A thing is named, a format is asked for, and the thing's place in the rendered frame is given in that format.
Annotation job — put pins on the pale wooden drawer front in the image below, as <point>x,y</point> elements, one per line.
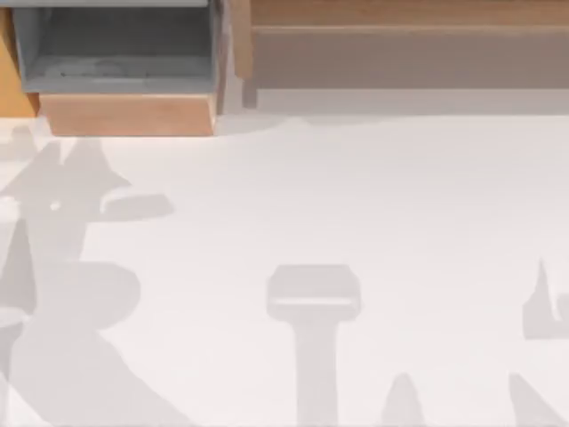
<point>126,115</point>

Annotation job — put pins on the wooden open shelf unit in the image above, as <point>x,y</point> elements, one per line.
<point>400,44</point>

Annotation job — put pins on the wooden cupboard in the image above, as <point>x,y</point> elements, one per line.
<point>10,71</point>

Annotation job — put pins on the pulled-out grey pierced drawer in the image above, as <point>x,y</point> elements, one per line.
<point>120,49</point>

